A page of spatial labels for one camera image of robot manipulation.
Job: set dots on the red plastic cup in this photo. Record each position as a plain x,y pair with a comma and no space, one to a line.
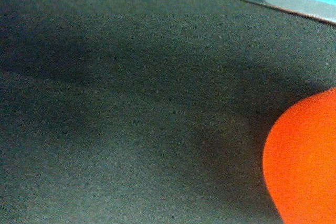
299,161

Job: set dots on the black tablecloth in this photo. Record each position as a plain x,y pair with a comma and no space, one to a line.
148,111

